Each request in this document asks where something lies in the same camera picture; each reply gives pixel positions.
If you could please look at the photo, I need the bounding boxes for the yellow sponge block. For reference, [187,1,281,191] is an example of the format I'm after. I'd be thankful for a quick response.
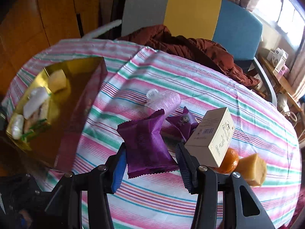
[235,154,267,187]

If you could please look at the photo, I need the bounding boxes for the white square carton box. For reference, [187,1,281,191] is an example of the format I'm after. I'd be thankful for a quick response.
[185,107,235,168]

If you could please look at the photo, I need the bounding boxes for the purple snack packet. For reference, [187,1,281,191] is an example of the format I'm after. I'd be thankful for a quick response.
[166,106,199,142]
[117,109,179,179]

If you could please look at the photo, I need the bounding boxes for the pink plastic hair roller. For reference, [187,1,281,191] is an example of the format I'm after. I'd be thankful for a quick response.
[145,88,181,117]

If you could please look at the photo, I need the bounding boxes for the orange tangerine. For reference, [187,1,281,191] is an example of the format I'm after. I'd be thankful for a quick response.
[214,147,239,174]

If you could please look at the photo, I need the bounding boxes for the striped bed sheet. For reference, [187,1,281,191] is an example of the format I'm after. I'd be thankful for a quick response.
[2,39,302,228]

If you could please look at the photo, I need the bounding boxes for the gold red storage box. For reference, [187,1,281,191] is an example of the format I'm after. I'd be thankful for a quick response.
[6,57,108,172]

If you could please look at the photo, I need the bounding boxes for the green white packet in box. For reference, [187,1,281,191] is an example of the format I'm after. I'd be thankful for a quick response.
[21,98,50,143]

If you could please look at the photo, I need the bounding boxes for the white pearly wrapped ball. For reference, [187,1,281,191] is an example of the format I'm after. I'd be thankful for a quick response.
[11,114,24,140]

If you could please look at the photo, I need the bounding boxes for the white soap bar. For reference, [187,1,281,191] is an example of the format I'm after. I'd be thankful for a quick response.
[23,87,49,119]

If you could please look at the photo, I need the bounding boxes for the yellow sponge in box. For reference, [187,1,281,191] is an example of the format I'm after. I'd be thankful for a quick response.
[48,69,67,93]

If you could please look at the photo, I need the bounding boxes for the wooden side table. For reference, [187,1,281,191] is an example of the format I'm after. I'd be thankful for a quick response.
[258,54,303,112]

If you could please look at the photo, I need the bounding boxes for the pink small box on table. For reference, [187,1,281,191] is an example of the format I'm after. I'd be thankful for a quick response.
[277,64,290,80]

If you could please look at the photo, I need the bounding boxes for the white product box on table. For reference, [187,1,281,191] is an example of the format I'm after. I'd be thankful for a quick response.
[267,48,288,73]

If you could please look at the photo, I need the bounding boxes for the brown quilted jacket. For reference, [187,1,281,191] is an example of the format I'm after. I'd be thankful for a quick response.
[118,24,259,90]

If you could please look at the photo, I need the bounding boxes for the wooden wardrobe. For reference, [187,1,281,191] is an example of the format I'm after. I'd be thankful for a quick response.
[1,0,99,95]

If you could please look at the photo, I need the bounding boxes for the grey yellow blue chair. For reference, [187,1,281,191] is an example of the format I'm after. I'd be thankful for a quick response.
[82,0,278,107]

